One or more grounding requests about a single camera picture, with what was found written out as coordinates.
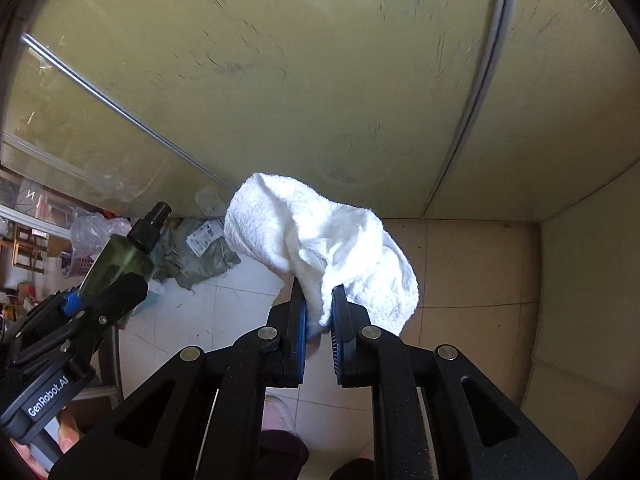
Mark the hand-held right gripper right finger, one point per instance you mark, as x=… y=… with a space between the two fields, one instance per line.
x=337 y=342

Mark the green spray bottle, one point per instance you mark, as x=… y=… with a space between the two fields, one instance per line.
x=116 y=260

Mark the pink plastic basket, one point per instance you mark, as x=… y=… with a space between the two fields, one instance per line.
x=75 y=266

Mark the white towel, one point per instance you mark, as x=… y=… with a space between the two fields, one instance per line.
x=310 y=230

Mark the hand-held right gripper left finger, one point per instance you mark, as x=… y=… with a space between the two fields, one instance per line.
x=300 y=332

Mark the pink slipper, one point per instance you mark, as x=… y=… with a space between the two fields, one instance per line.
x=277 y=412

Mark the clear plastic bag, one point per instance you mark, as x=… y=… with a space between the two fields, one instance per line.
x=95 y=232

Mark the dark trouser leg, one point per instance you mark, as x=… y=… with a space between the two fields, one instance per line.
x=282 y=455

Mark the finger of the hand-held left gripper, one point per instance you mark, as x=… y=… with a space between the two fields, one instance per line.
x=50 y=310
x=117 y=305

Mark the person's left hand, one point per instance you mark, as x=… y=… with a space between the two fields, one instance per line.
x=67 y=437

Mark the grey-green crumpled bag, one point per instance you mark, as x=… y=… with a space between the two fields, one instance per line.
x=200 y=255

